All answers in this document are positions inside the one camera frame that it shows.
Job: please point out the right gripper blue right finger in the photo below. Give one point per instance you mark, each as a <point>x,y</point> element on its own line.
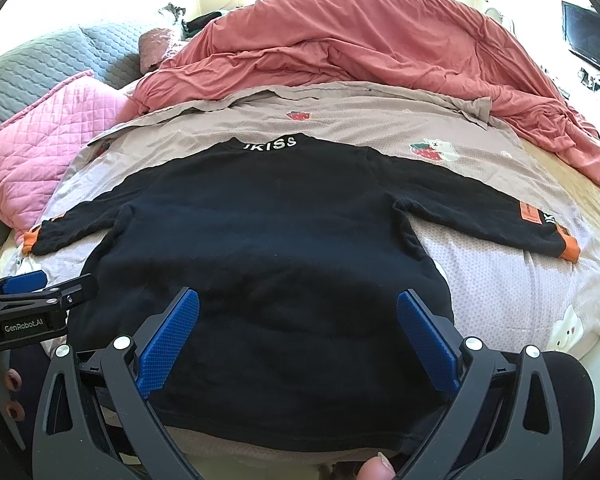
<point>434,339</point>

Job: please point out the small mauve pillow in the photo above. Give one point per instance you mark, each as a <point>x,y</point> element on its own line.
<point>155,46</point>

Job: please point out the beige strawberry print bedsheet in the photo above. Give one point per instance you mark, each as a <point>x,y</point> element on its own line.
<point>508,296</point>

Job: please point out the left hand painted nails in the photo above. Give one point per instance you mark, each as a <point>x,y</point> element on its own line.
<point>13,408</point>

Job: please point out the pink quilted pillow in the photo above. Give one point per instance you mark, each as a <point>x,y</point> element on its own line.
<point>38,143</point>

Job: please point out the black monitor screen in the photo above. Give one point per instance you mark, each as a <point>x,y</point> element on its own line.
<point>581,29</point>

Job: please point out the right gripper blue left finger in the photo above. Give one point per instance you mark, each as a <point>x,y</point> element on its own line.
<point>161,338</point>

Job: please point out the black sweater orange cuffs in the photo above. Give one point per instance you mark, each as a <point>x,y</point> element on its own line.
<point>298,249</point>

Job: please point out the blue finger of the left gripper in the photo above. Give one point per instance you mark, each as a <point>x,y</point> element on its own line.
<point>72,293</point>
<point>24,283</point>

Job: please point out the coral red duvet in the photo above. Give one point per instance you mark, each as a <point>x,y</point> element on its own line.
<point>441,46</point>

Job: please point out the right hand painted nails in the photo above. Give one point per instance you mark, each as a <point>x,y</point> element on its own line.
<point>376,468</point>

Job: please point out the grey quilted headboard cushion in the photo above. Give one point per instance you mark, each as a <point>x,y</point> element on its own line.
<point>28,71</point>

